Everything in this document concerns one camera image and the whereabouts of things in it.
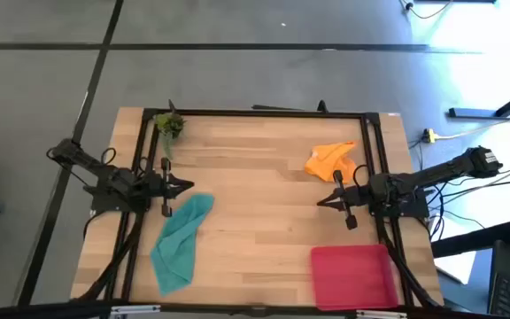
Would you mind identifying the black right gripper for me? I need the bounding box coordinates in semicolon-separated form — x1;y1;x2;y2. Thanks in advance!
316;169;374;230

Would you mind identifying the black cable with plug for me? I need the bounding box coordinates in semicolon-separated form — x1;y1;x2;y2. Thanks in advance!
398;0;454;20

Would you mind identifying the white paper sheet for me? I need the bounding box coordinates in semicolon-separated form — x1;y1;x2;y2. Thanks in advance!
434;250;477;285

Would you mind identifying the black floor beam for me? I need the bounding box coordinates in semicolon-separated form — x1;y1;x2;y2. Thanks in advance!
431;221;510;259

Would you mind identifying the blue floor bar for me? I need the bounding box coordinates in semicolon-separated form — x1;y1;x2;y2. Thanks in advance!
448;107;504;121

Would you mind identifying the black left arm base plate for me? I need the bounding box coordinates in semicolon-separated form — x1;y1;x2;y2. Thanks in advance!
82;183;152;214

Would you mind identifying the black cable bundle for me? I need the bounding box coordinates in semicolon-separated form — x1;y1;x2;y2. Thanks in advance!
77;212;145;302
378;219;443;309

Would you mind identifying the black aluminium table frame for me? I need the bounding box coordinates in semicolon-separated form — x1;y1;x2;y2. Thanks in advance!
71;99;444;311

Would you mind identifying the orange microfiber towel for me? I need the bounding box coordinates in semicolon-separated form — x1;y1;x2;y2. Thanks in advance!
304;140;359;185

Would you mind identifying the red plastic basket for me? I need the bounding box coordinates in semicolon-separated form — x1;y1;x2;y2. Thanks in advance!
310;244;400;311

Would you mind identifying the teal microfiber towel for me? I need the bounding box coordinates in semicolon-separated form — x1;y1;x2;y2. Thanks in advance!
150;193;215;297

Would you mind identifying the silver metal bracket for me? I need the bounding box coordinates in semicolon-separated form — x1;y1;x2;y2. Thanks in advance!
111;304;161;316
355;309;409;319

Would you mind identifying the small potted green plant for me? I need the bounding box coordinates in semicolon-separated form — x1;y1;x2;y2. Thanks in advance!
153;112;188;160

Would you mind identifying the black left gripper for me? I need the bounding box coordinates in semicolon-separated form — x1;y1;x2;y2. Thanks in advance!
142;157;195;218

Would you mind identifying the cream power cable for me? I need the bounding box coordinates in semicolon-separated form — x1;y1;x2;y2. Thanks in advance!
434;108;510;141

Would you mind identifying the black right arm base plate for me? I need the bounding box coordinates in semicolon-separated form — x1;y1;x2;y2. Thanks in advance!
372;188;436;219

